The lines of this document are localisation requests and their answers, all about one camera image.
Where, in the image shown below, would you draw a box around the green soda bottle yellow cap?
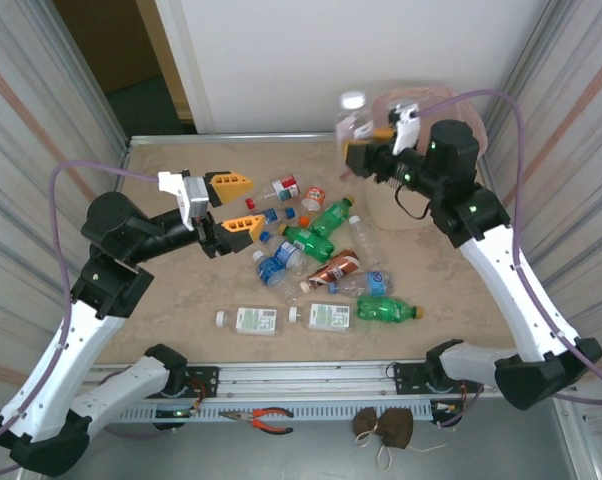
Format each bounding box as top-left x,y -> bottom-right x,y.
277,223 -> 336,265
308,195 -> 357,239
355,294 -> 426,324

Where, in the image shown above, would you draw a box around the aluminium table frame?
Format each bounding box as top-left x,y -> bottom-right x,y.
68,131 -> 550,361

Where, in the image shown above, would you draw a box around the brown wooden door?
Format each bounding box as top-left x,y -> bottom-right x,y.
53,0 -> 198,124

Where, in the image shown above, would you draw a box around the beige plastic waste bin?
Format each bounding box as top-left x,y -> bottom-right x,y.
365,84 -> 487,231

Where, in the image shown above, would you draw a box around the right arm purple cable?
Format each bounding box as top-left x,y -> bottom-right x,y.
415,89 -> 602,406

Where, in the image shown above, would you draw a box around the clear bottle blue label white cap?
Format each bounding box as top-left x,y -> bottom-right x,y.
251,249 -> 305,305

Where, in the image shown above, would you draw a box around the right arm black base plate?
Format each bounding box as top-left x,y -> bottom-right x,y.
392,360 -> 484,397

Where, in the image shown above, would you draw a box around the clear bottle red cap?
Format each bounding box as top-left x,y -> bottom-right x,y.
244,173 -> 302,210

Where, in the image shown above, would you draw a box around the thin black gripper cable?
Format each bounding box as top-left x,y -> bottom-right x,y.
394,184 -> 435,221

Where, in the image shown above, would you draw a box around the small circuit board yellow wires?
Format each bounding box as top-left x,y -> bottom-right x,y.
430,399 -> 465,426

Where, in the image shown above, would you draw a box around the aluminium mounting rail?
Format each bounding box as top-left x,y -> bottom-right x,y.
88,355 -> 580,404

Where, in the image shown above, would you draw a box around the white slotted cable duct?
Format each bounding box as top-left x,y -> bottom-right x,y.
88,401 -> 465,425

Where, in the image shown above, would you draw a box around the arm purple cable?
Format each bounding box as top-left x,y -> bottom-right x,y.
0,159 -> 162,476
415,89 -> 602,406

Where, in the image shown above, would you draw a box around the purple grape label bottle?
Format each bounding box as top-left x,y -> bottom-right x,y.
334,91 -> 377,161

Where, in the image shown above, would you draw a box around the brown cloth pouch with string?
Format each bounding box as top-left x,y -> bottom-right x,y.
351,406 -> 448,474

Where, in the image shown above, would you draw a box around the small orange label bottle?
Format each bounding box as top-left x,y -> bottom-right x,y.
300,185 -> 328,211

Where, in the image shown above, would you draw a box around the clear ribbed capless bottle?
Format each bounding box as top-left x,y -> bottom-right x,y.
348,213 -> 388,271

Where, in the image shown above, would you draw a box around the clear bottle light blue label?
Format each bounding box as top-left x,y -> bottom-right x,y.
327,269 -> 396,300

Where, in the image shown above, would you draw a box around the pink translucent bin liner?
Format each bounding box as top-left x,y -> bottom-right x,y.
370,84 -> 487,156

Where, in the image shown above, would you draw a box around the orange handled pliers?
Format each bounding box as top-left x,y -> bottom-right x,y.
218,406 -> 295,434

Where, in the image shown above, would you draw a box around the small circuit board green light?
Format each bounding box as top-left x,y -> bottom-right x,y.
153,407 -> 202,421

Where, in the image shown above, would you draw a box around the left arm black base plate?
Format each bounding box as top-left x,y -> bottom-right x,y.
183,366 -> 220,400

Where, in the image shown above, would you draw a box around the crushed copper brown bottle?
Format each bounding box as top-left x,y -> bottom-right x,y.
299,248 -> 362,294

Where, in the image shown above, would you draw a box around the clear bottle green white label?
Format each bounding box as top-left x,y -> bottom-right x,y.
215,304 -> 285,337
287,301 -> 357,334

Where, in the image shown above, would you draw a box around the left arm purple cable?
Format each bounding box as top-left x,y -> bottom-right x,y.
0,159 -> 162,476

